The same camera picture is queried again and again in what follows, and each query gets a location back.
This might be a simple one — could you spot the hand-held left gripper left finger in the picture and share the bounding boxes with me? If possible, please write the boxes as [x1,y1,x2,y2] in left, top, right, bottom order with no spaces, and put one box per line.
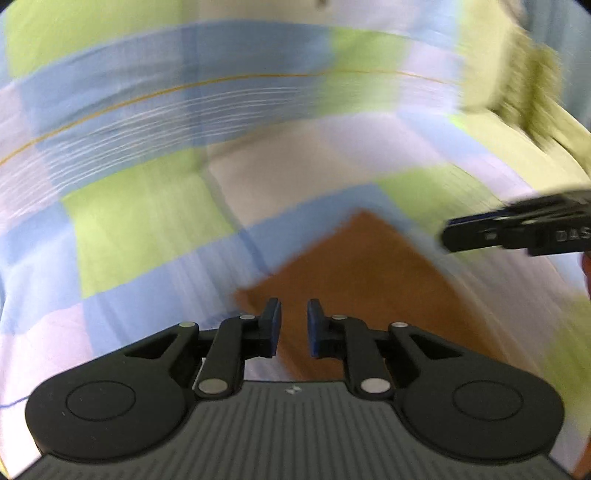
[124,298,283,400]

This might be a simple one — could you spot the green covered sofa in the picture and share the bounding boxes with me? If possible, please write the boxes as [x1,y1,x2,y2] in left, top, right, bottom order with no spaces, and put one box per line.
[459,0,591,195]

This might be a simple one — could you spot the brown cloth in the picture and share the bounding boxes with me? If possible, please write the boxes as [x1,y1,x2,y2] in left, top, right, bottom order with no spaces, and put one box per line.
[235,209,509,381]

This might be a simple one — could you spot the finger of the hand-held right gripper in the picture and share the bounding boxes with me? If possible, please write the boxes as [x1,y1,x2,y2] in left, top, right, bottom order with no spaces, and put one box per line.
[441,196,532,254]

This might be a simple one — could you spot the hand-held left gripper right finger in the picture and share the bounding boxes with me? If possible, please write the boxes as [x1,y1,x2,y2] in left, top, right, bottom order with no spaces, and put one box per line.
[307,298,463,400]

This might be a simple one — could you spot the blue green checked blanket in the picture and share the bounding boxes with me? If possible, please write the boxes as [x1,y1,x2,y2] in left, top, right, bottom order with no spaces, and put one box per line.
[0,0,591,467]

